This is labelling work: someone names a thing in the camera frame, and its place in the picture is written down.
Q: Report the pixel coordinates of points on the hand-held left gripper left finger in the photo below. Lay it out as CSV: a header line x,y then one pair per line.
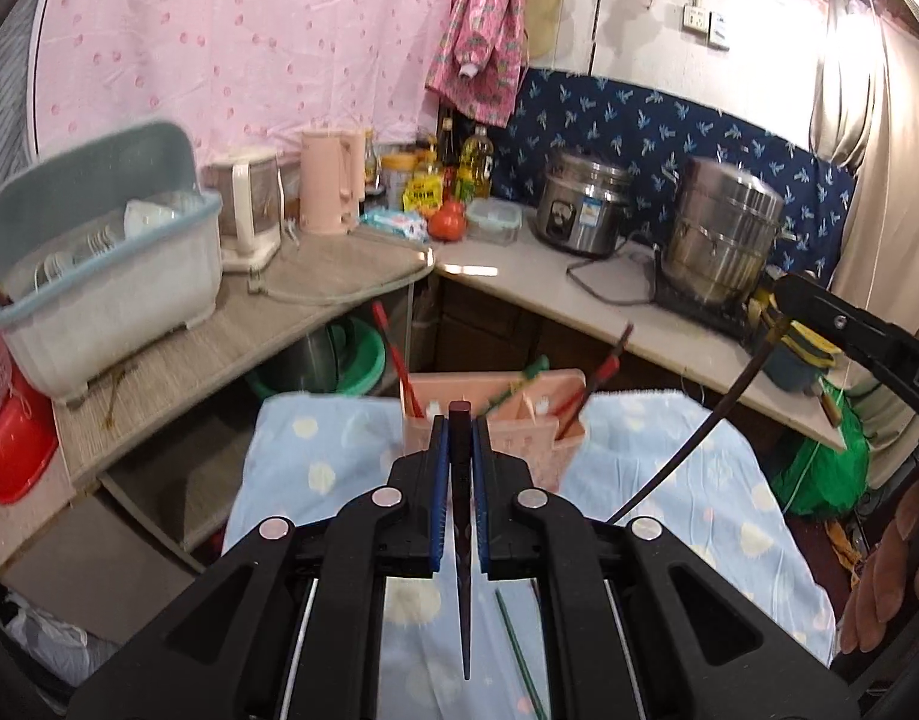
x,y
438,502

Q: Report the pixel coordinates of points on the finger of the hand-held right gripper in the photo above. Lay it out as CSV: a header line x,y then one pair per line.
x,y
827,315

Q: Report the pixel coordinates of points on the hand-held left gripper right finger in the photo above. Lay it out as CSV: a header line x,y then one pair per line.
x,y
482,502

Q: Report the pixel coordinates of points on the pink perforated utensil holder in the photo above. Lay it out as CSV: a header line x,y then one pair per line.
x,y
534,450

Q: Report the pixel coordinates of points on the dark brown chopstick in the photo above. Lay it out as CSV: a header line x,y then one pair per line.
x,y
464,615
699,435

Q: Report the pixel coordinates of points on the green chopstick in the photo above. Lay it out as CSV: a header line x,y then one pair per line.
x,y
519,386
517,645

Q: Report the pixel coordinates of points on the dark red chopstick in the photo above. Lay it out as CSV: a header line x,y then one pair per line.
x,y
579,416

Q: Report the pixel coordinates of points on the person's right hand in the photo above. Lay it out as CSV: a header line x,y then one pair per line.
x,y
879,585

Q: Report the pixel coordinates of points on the blue casserole dish yellow lid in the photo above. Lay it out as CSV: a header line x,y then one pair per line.
x,y
793,360

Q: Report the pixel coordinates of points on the green plastic bag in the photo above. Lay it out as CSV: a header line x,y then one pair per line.
x,y
819,457

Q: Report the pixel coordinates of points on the light blue printed tablecloth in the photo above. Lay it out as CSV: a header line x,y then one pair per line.
x,y
316,465

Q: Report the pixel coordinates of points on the black induction cooker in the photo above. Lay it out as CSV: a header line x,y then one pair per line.
x,y
699,311

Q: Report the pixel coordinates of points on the steel steamer pot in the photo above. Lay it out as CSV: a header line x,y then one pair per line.
x,y
722,240

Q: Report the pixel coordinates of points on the beige curtain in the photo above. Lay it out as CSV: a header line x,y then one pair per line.
x,y
894,202

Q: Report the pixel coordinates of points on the green plastic basin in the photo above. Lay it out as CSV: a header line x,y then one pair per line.
x,y
362,360

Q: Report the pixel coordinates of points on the kitchen counter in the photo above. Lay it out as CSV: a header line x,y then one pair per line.
x,y
339,270

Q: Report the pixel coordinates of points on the navy floral cloth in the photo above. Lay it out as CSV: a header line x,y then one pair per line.
x,y
654,127

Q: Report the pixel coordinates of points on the steel rice cooker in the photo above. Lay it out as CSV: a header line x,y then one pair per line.
x,y
583,202

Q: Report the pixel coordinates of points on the red tomato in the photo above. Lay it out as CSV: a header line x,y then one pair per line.
x,y
448,223

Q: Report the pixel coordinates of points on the clear food container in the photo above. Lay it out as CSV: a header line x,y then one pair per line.
x,y
493,221

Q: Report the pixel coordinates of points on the blue wipes packet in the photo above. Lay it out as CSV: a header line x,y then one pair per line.
x,y
392,223

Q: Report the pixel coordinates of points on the yellow snack packet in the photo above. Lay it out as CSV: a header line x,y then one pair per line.
x,y
423,193

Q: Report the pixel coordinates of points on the yellow lidded can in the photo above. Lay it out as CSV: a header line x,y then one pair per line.
x,y
395,180

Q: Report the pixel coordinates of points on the yellow cooking oil bottle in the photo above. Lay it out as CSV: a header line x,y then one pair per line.
x,y
476,165

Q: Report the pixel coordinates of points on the pink electric kettle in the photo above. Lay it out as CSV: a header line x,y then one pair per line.
x,y
328,180

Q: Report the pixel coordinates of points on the white countertop appliance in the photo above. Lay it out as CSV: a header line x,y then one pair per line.
x,y
249,210

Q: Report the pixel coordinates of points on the dark sauce bottle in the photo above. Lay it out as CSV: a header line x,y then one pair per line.
x,y
448,146

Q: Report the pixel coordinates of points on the white dish rack teal lid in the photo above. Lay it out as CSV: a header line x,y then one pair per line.
x,y
114,292

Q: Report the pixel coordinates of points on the white plastic bag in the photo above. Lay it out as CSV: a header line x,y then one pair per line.
x,y
46,634

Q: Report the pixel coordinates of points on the red plastic basin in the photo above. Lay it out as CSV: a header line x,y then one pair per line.
x,y
16,457

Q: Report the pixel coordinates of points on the pink floral garment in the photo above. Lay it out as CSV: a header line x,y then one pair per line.
x,y
482,30

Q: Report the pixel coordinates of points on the pink dotted curtain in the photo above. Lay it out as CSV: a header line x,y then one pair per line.
x,y
241,37

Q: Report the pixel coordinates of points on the white wall socket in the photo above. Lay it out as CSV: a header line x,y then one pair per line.
x,y
696,18

